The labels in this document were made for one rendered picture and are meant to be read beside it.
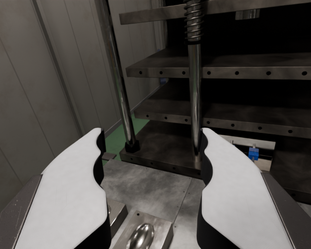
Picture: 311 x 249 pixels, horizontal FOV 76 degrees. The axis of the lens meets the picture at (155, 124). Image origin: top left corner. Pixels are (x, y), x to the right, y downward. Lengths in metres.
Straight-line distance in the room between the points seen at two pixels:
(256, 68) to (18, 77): 1.90
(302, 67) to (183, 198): 0.69
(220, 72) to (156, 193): 0.61
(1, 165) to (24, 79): 0.78
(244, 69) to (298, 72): 0.19
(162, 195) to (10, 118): 1.59
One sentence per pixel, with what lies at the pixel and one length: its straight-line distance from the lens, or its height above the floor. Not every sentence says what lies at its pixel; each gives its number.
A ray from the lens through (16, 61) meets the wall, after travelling 2.19.
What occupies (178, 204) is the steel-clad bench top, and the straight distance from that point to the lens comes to 0.92.
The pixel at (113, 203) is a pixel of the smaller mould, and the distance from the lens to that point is 0.90.
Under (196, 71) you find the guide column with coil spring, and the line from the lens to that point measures 0.90.
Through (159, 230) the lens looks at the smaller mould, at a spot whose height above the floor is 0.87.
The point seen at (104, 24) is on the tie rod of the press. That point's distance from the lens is 1.04.
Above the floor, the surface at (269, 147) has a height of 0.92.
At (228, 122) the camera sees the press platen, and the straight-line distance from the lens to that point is 1.01.
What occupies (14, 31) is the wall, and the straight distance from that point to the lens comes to 2.23.
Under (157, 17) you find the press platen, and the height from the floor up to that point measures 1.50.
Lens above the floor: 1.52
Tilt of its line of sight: 29 degrees down
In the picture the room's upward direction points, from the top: 8 degrees counter-clockwise
